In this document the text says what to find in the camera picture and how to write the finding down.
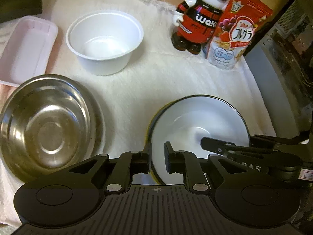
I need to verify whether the white plate with dark rim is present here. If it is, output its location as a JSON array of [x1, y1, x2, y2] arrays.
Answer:
[[146, 95, 250, 185]]

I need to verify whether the stainless steel bowl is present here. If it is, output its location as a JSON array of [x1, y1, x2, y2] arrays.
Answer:
[[1, 74, 106, 183]]

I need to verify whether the dark computer case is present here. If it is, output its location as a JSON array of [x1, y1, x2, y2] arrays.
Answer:
[[244, 0, 312, 138]]

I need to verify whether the white fringed cloth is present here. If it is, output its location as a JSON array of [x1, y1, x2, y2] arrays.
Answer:
[[0, 0, 277, 228]]

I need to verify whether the red granola cereal bag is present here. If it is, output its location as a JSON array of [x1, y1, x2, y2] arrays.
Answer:
[[204, 0, 273, 70]]

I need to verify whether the white plastic bowl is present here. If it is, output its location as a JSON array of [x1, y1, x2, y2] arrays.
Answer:
[[65, 10, 144, 76]]

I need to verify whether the red white robot figure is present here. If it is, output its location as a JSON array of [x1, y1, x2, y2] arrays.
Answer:
[[171, 0, 230, 55]]

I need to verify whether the pink plastic tray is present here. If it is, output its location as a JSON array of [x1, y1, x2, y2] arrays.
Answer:
[[1, 16, 58, 87]]

